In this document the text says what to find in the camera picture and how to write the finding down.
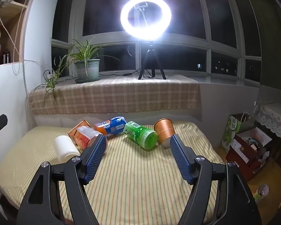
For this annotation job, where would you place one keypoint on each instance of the wooden wall shelf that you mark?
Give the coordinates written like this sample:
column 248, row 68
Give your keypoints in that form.
column 25, row 16

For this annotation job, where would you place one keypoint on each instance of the green tea bottle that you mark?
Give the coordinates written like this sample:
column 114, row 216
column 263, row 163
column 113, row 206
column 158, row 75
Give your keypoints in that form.
column 140, row 134

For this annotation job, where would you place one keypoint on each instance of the white cup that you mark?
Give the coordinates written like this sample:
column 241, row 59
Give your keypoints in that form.
column 63, row 146

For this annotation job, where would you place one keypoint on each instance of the potted spider plant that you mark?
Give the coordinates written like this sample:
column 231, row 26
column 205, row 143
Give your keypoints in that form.
column 86, row 68

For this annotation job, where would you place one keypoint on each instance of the yellow striped bed sheet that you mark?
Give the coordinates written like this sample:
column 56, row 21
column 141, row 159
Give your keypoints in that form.
column 135, row 180

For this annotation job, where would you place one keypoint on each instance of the dark curtain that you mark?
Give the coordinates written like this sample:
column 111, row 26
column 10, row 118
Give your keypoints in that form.
column 269, row 39

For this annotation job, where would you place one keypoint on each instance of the green plant saucer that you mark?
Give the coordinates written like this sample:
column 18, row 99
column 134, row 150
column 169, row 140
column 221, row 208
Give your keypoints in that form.
column 89, row 80

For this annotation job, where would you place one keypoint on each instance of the orange red snack bag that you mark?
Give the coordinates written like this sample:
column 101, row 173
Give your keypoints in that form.
column 84, row 137

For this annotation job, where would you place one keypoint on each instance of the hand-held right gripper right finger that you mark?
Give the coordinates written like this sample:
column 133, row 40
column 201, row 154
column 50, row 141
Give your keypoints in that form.
column 180, row 154

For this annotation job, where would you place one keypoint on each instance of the green paper bag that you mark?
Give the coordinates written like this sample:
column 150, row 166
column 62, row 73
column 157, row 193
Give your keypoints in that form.
column 231, row 131

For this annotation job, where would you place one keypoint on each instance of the red cardboard box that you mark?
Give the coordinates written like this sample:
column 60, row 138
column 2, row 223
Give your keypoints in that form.
column 241, row 157

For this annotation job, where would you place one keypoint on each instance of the white lace cloth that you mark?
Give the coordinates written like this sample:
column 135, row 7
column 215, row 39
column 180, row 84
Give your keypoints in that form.
column 275, row 119

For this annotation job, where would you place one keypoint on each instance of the orange paper cup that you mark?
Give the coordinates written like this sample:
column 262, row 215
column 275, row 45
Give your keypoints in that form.
column 162, row 129

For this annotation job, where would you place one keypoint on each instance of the pink capped bottle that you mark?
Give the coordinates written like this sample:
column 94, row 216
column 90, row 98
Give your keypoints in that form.
column 261, row 192

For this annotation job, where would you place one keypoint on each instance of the dark small bottle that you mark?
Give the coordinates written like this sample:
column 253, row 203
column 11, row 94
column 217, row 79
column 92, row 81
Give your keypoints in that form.
column 6, row 56

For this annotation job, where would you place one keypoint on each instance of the beige checked cloth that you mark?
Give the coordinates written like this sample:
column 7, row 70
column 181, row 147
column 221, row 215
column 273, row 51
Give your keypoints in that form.
column 121, row 96

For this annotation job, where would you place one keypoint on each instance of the black tripod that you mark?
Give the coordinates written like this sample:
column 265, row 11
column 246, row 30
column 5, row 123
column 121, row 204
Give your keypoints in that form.
column 152, row 58

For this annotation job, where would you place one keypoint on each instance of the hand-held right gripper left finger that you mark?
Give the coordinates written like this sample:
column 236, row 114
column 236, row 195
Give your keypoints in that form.
column 97, row 154

